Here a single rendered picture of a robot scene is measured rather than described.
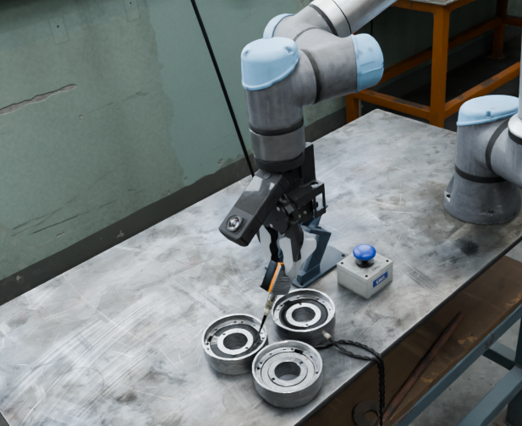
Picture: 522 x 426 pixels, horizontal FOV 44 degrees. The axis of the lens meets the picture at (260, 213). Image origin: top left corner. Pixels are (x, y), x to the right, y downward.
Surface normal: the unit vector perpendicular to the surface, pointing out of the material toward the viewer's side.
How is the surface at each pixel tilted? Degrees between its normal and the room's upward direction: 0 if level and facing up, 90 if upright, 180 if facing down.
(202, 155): 90
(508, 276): 0
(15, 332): 0
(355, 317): 0
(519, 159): 95
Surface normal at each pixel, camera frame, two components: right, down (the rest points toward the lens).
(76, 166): 0.66, 0.34
